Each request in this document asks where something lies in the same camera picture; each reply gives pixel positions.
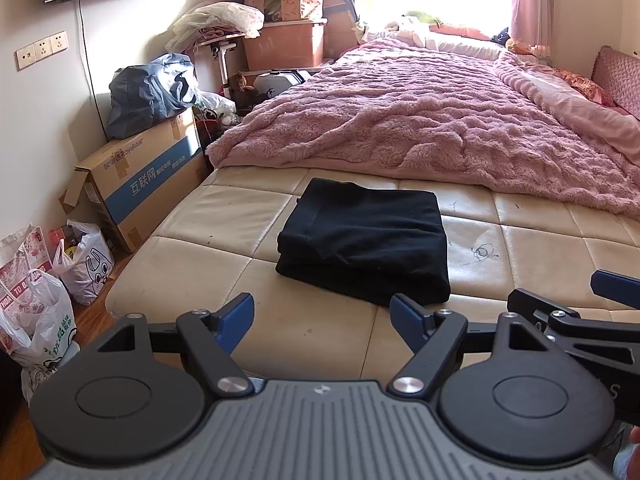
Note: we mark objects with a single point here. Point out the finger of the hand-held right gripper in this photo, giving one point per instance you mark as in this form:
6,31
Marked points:
540,305
617,287

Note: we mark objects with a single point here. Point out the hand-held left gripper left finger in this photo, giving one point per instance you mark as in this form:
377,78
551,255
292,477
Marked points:
235,320

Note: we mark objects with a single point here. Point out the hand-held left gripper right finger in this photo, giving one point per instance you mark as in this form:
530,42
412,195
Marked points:
406,317

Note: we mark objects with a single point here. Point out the black pants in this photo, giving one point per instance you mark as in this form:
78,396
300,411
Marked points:
365,240

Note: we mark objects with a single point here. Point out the person's right hand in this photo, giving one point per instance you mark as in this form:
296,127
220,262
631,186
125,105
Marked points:
635,435

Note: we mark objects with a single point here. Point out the cream leather bed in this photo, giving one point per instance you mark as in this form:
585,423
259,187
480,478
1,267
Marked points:
525,255

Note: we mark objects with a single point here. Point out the white rabbit print plastic bag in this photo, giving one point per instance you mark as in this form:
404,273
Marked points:
90,270

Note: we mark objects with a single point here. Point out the pale blue flat board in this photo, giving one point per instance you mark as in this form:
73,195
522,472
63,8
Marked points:
72,352

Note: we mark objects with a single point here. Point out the large cardboard box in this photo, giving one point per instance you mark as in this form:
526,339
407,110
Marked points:
145,180

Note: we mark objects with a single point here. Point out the white green print plastic bag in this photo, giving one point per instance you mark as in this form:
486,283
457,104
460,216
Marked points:
40,330

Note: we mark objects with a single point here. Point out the red container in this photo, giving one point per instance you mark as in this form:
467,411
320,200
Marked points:
56,236

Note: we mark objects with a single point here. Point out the pink fluffy blanket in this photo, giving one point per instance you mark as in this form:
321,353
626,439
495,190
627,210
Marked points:
425,120

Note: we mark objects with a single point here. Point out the floral pink pillow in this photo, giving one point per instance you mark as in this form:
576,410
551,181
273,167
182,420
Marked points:
582,85

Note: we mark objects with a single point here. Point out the crumpled grey plastic bag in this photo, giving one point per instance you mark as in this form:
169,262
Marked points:
32,382

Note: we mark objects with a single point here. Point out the small white green plastic bag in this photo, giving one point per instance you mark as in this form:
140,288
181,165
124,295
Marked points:
215,105

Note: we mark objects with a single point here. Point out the floral paper shopping bag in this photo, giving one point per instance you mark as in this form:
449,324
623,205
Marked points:
22,265

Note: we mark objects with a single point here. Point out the brown teddy bear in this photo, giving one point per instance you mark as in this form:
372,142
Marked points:
241,85

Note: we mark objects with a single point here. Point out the white case with deer print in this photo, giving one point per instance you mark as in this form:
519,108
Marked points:
277,82

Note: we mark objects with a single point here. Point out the grey blue duffel bag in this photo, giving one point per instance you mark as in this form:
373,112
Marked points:
145,95

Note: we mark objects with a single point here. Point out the orange plush toy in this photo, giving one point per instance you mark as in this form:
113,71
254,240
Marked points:
525,46

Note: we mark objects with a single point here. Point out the white rolling side table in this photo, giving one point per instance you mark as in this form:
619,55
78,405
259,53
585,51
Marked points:
222,55

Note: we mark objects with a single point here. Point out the brown storage box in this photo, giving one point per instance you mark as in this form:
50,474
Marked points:
285,45

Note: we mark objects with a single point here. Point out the white clothes heap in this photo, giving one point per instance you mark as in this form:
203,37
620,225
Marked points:
412,32

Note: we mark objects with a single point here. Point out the pink curtain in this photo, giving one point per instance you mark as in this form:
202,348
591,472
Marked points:
532,0

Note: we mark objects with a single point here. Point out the heap of white cloth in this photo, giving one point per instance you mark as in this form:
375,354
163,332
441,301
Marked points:
220,20

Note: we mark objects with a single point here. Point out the green cloth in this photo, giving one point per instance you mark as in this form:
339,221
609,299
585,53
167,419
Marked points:
424,17

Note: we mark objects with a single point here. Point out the floral fabric storage bag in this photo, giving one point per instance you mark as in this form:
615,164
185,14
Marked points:
285,0

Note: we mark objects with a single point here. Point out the white wall socket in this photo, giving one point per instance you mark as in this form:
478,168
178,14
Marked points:
59,40
42,47
25,56

